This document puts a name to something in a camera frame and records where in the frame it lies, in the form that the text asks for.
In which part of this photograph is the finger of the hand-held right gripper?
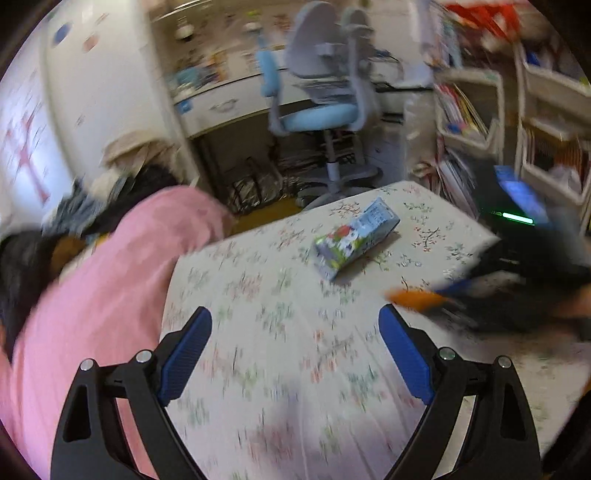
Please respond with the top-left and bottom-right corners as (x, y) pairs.
(436, 272), (490, 296)
(429, 295), (481, 324)

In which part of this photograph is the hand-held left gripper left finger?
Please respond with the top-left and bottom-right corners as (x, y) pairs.
(50, 306), (213, 480)

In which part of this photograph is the brown garment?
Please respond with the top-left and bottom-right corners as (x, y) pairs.
(51, 235), (90, 274)

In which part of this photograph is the pile of clothes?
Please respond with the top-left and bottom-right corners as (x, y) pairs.
(41, 164), (190, 243)

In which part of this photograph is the pink blanket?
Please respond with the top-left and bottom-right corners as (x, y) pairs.
(0, 187), (234, 480)

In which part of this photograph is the row of books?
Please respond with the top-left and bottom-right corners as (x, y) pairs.
(436, 83), (490, 139)

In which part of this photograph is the blue grey office chair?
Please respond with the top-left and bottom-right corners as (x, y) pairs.
(256, 0), (384, 209)

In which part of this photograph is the beige cloth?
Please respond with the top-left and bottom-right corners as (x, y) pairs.
(102, 131), (178, 168)

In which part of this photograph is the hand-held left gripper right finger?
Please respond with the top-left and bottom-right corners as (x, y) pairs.
(379, 305), (542, 480)

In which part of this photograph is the orange carrot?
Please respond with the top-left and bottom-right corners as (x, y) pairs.
(385, 285), (455, 311)

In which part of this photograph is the white storage shelf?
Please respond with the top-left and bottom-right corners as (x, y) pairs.
(512, 41), (591, 204)

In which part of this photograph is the white desk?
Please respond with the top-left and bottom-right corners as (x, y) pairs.
(173, 69), (435, 139)

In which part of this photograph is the blue milk carton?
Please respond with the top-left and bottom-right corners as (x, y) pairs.
(314, 198), (402, 282)

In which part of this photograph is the white bookshelf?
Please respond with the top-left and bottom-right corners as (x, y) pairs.
(434, 69), (506, 217)

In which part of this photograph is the black puffer jacket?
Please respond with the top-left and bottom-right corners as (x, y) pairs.
(0, 231), (65, 361)

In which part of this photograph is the red cloth item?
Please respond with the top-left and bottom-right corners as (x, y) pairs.
(438, 0), (522, 47)

